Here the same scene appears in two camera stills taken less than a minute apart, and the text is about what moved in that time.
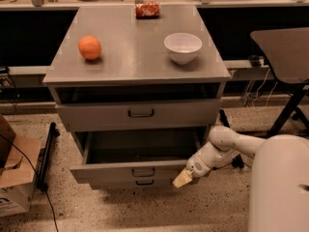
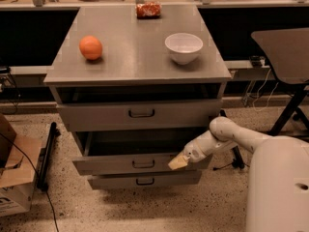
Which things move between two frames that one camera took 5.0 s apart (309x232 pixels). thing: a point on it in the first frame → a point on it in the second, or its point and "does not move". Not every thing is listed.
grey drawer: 135,155 does not move
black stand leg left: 45,158 does not move
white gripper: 196,164 → 193,153
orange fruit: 90,47 does not move
